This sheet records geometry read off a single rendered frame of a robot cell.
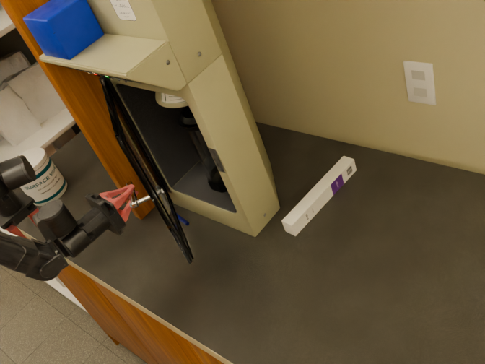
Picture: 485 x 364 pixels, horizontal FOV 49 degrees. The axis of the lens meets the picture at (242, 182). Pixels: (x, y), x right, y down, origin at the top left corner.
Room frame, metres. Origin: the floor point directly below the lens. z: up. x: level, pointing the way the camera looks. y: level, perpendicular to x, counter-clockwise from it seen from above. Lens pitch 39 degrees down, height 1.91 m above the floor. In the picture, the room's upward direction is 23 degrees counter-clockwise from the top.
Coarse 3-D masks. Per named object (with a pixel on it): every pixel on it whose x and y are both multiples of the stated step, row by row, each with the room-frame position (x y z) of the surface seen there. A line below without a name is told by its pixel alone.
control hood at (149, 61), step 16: (96, 48) 1.08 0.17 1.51; (112, 48) 1.05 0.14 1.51; (128, 48) 1.01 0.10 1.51; (144, 48) 0.98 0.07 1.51; (160, 48) 0.96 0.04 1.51; (64, 64) 1.08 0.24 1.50; (80, 64) 1.03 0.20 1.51; (96, 64) 1.00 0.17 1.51; (112, 64) 0.97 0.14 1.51; (128, 64) 0.94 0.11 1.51; (144, 64) 0.94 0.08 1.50; (160, 64) 0.95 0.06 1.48; (176, 64) 0.97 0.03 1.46; (128, 80) 1.04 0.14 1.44; (144, 80) 0.93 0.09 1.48; (160, 80) 0.94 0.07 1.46; (176, 80) 0.96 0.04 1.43
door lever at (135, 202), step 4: (128, 184) 1.03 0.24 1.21; (132, 184) 1.03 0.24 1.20; (132, 192) 0.99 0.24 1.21; (132, 196) 0.98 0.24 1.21; (136, 196) 0.98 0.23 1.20; (144, 196) 0.96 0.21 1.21; (148, 196) 0.96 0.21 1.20; (132, 200) 0.96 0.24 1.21; (136, 200) 0.96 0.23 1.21; (140, 200) 0.96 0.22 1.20; (144, 200) 0.96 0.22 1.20; (132, 204) 0.95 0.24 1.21; (136, 204) 0.95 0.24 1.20
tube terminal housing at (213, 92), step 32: (96, 0) 1.12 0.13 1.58; (128, 0) 1.03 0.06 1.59; (160, 0) 0.99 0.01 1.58; (192, 0) 1.03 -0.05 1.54; (128, 32) 1.07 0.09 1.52; (160, 32) 0.99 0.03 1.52; (192, 32) 1.01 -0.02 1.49; (192, 64) 0.99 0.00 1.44; (224, 64) 1.04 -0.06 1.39; (192, 96) 0.98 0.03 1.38; (224, 96) 1.02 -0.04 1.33; (224, 128) 1.00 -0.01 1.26; (256, 128) 1.20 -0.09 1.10; (224, 160) 0.98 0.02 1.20; (256, 160) 1.03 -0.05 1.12; (256, 192) 1.01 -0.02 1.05; (224, 224) 1.06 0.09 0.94; (256, 224) 0.99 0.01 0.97
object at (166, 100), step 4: (156, 92) 1.14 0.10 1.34; (160, 92) 1.11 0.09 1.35; (156, 96) 1.14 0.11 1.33; (160, 96) 1.11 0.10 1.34; (164, 96) 1.10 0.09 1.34; (168, 96) 1.09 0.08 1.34; (172, 96) 1.08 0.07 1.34; (176, 96) 1.08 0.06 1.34; (156, 100) 1.14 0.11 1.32; (160, 100) 1.11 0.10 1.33; (164, 100) 1.10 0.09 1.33; (168, 100) 1.09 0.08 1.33; (172, 100) 1.08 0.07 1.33; (176, 100) 1.08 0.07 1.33; (180, 100) 1.07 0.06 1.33; (184, 100) 1.07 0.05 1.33; (160, 104) 1.11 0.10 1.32; (164, 104) 1.10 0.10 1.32; (168, 104) 1.09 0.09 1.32; (172, 104) 1.08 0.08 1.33; (176, 104) 1.08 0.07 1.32; (180, 104) 1.07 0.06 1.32; (184, 104) 1.07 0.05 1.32
